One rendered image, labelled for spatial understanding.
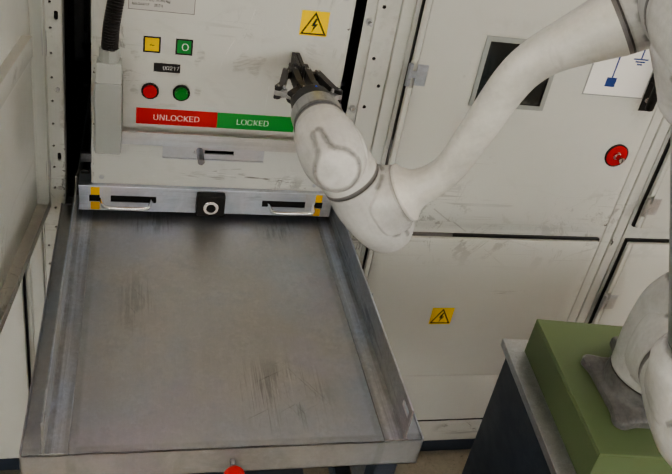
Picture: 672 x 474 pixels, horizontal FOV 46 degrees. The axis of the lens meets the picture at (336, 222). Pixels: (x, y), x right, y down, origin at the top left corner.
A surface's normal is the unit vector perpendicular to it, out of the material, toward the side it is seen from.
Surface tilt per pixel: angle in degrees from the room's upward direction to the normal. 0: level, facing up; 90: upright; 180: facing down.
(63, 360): 0
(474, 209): 90
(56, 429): 0
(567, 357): 1
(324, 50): 90
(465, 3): 90
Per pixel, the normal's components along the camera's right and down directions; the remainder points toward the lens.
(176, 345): 0.16, -0.83
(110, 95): 0.20, 0.56
